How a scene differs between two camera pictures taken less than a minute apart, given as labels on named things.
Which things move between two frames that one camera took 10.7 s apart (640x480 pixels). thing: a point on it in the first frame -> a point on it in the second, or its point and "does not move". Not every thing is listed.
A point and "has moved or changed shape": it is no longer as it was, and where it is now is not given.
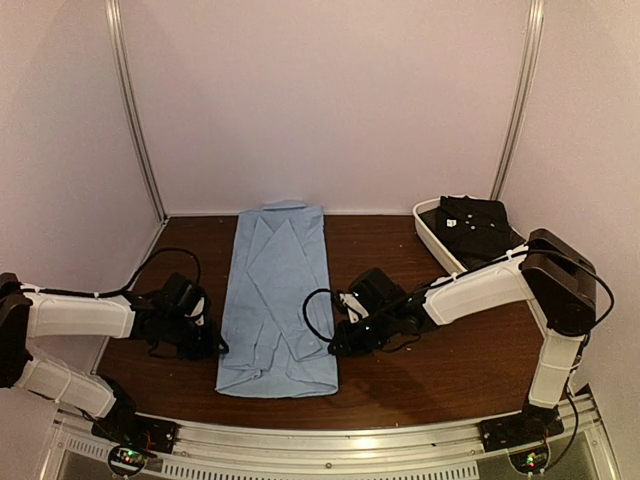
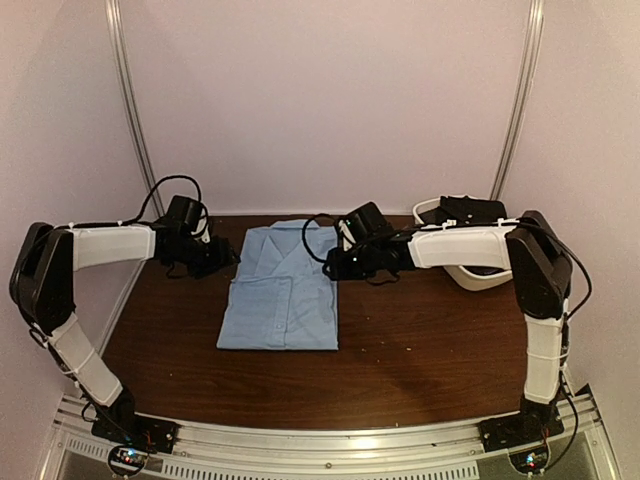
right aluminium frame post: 533,28 does not move
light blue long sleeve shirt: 278,307 has moved or changed shape
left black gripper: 210,346 -> 221,259
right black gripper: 350,346 -> 338,268
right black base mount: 533,424 does not move
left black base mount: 137,430 does not move
